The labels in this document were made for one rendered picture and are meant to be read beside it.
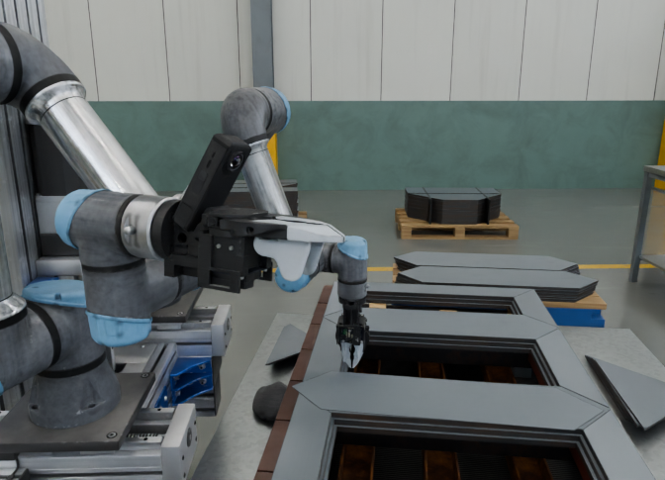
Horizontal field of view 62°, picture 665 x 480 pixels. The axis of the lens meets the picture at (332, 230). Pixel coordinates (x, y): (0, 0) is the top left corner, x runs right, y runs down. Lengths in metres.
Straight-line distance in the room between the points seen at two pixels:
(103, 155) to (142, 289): 0.23
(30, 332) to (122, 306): 0.27
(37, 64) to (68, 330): 0.41
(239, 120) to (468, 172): 7.47
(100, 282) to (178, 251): 0.12
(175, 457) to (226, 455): 0.49
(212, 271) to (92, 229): 0.17
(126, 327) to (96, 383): 0.35
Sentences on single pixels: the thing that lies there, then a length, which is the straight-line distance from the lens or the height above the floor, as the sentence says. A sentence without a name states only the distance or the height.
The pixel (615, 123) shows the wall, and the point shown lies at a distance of 9.35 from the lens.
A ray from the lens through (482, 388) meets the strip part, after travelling 1.50.
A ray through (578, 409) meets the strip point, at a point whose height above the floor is 0.86.
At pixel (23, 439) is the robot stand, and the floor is 1.04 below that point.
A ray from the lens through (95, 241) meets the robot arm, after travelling 0.71.
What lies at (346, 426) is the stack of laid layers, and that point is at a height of 0.83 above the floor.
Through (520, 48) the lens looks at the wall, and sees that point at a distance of 8.73.
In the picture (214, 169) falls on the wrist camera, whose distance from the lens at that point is 0.60.
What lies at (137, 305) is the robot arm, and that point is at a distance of 0.74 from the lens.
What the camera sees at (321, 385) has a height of 0.86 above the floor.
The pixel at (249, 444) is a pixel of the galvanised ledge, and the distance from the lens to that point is 1.58.
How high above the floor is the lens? 1.60
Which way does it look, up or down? 15 degrees down
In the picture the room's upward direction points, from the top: straight up
